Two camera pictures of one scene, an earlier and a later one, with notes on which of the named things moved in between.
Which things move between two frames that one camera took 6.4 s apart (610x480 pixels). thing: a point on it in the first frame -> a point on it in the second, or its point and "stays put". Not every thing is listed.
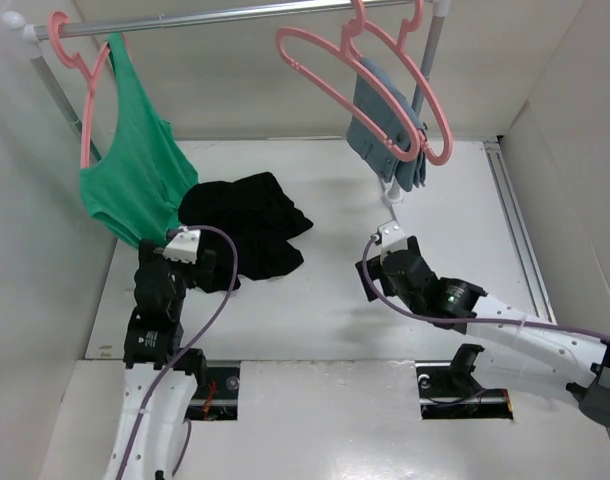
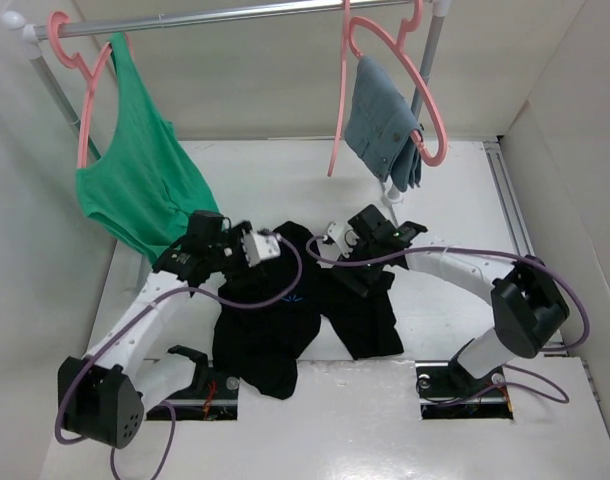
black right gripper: x=375 y=271 -> x=346 y=276
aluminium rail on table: x=517 y=223 stays put
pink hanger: x=342 y=102 -> x=344 y=43
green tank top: x=137 y=191 stays put
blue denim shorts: x=370 y=142 stays put
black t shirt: x=257 y=213 -> x=271 y=308
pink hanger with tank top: x=54 y=20 stays put
